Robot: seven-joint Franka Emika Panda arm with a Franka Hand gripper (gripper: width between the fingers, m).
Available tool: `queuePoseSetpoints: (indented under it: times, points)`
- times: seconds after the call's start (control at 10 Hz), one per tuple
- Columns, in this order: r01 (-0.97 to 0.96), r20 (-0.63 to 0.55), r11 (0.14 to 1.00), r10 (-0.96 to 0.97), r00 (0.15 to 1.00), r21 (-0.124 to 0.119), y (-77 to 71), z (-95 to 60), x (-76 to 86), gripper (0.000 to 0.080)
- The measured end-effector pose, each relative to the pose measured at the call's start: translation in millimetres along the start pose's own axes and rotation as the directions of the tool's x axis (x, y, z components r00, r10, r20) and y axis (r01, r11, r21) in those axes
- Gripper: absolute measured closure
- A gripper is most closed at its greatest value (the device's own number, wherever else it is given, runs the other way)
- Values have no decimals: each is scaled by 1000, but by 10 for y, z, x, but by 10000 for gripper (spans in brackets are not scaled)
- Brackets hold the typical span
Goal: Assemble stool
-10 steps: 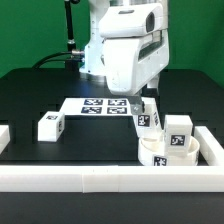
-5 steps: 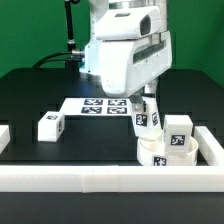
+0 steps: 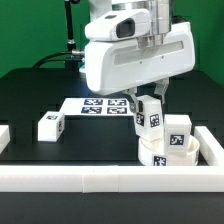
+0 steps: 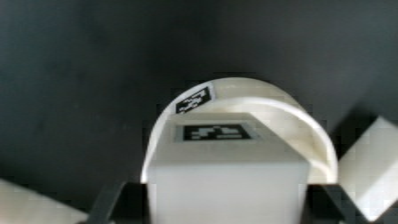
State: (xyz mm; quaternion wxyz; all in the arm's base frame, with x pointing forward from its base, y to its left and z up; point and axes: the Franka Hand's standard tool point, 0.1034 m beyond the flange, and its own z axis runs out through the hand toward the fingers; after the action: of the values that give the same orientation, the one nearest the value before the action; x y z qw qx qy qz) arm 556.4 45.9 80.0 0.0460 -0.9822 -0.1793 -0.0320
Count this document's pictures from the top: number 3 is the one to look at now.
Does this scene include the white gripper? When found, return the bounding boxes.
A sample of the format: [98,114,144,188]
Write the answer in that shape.
[85,22,195,113]

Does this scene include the white round stool seat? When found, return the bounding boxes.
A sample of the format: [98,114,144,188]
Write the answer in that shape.
[137,134,200,167]

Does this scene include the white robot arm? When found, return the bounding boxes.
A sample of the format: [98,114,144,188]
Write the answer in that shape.
[84,0,195,113]

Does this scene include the white sheet with markers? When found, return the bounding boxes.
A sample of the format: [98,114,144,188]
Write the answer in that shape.
[60,98,133,116]

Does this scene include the black pole stand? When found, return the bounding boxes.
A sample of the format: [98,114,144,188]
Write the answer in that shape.
[64,0,78,71]

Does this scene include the white U-shaped fence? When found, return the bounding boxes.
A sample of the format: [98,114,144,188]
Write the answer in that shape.
[0,126,224,193]

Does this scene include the black cables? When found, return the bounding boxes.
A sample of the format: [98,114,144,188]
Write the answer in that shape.
[32,49,86,70]

